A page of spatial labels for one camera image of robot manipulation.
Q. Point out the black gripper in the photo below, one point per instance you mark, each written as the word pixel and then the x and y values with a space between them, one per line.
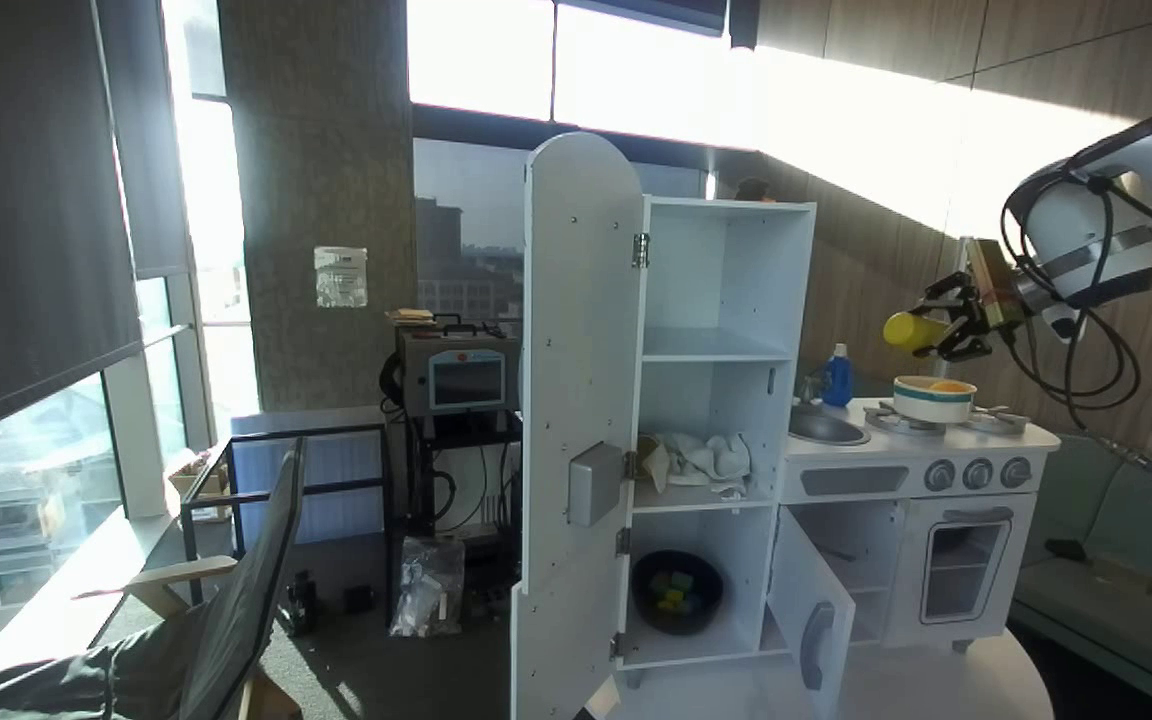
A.
pixel 982 318

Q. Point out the yellow cup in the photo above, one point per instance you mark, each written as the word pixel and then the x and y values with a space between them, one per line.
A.
pixel 913 329

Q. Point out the blue bottle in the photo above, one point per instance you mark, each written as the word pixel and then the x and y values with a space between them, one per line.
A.
pixel 836 382

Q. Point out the round gray stove knob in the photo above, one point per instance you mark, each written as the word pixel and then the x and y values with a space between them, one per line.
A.
pixel 1012 469
pixel 976 475
pixel 942 475

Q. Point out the white toy kitchen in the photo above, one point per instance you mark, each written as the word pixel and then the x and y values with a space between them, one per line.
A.
pixel 722 265

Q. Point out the white oven door with window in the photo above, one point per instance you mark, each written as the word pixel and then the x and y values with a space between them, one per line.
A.
pixel 926 572

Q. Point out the white crumpled cloth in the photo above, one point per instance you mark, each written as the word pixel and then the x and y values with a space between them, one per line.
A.
pixel 696 460

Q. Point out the green sofa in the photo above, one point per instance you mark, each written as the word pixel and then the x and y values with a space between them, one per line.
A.
pixel 1122 615

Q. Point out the tall white cabinet door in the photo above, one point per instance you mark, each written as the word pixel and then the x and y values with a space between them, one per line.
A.
pixel 582 332

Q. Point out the dark bowl with fruit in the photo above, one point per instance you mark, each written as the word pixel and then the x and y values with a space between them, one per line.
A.
pixel 678 592

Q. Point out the gray door latch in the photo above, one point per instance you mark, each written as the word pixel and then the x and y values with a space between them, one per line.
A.
pixel 594 481

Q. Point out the gray electronic device box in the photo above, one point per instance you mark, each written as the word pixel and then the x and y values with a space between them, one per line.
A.
pixel 456 375

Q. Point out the black equipment cart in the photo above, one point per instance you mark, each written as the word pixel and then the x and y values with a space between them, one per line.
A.
pixel 408 504

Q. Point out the clear plastic bag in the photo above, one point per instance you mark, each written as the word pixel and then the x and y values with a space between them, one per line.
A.
pixel 427 584

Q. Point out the white paper sheet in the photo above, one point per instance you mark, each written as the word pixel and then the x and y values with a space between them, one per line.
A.
pixel 340 279

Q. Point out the white low cabinet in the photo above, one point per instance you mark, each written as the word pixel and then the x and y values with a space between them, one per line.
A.
pixel 322 466

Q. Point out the gray leaning panel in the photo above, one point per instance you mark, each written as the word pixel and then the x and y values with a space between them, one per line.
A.
pixel 248 601

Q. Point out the cardboard piece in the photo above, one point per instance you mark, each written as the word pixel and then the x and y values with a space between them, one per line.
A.
pixel 160 578

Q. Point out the dark roller blind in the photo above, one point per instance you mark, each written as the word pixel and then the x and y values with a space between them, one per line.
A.
pixel 18 201

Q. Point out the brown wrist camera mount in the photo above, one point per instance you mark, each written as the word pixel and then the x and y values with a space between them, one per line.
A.
pixel 993 265

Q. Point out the black metal frame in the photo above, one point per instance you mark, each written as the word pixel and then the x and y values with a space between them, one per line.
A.
pixel 209 503

